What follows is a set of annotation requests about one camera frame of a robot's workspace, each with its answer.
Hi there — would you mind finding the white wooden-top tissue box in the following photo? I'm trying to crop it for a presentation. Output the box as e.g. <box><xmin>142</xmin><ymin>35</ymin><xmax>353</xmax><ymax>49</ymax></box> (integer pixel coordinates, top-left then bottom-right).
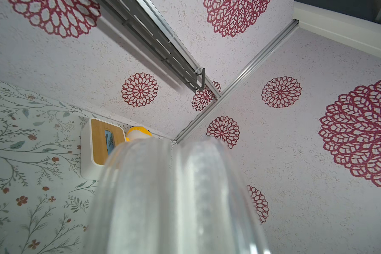
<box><xmin>80</xmin><ymin>117</ymin><xmax>126</xmax><ymax>180</ymax></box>

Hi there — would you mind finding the yellow plush toy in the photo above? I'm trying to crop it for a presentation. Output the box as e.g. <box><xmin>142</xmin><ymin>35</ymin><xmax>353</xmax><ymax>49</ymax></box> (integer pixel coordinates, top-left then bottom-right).
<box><xmin>126</xmin><ymin>127</ymin><xmax>153</xmax><ymax>142</ymax></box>

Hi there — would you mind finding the grey wall shelf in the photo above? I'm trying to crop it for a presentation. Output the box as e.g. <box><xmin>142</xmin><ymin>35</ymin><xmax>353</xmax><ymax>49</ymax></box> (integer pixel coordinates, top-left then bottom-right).
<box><xmin>98</xmin><ymin>1</ymin><xmax>206</xmax><ymax>93</ymax></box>

